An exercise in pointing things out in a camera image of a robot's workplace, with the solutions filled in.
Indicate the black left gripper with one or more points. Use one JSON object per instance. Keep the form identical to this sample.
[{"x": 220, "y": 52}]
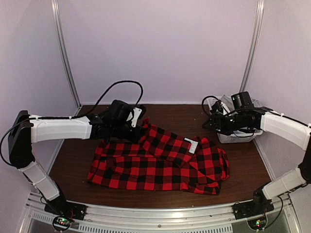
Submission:
[{"x": 139, "y": 132}]

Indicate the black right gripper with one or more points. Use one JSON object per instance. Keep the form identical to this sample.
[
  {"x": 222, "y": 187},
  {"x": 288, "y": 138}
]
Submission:
[{"x": 215, "y": 117}]

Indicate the red black plaid shirt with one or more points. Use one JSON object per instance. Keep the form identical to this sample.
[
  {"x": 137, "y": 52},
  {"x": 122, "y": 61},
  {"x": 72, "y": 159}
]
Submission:
[{"x": 160, "y": 161}]

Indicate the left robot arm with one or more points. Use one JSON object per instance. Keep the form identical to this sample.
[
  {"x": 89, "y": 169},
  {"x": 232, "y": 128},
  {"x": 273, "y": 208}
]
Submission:
[{"x": 29, "y": 129}]

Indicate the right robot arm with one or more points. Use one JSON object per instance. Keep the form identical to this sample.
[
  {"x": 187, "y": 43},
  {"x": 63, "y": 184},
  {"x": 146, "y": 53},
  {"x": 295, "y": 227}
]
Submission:
[{"x": 286, "y": 142}]

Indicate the grey shirt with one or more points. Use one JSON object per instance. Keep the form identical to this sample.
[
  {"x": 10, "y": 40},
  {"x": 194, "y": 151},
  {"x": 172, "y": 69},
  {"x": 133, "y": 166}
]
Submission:
[{"x": 229, "y": 102}]

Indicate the white plastic laundry basket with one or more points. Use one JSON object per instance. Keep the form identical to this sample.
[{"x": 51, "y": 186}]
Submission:
[{"x": 237, "y": 136}]

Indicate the left circuit board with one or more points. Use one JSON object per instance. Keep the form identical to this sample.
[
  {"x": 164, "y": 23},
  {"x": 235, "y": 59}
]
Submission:
[{"x": 60, "y": 223}]

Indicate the circuit board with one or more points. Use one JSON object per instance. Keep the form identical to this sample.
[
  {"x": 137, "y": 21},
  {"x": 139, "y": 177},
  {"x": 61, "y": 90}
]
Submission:
[
  {"x": 60, "y": 223},
  {"x": 257, "y": 224}
]

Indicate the right circuit board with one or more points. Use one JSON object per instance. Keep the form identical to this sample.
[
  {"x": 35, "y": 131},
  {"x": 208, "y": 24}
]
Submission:
[{"x": 257, "y": 224}]

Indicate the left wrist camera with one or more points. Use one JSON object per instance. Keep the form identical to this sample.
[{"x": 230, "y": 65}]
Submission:
[{"x": 121, "y": 113}]

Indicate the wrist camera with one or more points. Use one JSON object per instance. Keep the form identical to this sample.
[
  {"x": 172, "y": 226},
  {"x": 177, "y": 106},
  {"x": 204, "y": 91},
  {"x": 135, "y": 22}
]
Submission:
[
  {"x": 241, "y": 101},
  {"x": 121, "y": 113}
]

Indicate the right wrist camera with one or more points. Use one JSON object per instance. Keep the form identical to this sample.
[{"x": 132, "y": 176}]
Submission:
[{"x": 241, "y": 101}]

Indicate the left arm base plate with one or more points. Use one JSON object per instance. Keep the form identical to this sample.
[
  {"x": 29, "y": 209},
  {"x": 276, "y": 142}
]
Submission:
[{"x": 65, "y": 210}]

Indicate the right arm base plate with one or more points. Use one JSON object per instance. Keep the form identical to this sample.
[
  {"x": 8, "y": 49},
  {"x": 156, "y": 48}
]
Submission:
[{"x": 251, "y": 208}]

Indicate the aluminium front rail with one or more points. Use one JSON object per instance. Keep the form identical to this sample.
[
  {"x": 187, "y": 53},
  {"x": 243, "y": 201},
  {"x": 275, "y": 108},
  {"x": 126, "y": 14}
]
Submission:
[{"x": 207, "y": 219}]

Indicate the aluminium corner post right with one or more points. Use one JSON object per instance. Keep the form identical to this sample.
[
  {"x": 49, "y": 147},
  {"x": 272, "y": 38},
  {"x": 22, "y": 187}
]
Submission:
[{"x": 254, "y": 44}]

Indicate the aluminium corner post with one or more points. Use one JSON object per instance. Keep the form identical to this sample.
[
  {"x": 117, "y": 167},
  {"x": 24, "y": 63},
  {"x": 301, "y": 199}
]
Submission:
[
  {"x": 254, "y": 44},
  {"x": 64, "y": 53}
]

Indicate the aluminium corner post left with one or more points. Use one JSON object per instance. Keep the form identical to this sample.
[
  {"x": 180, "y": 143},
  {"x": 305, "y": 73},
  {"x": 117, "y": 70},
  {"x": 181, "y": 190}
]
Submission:
[{"x": 64, "y": 53}]

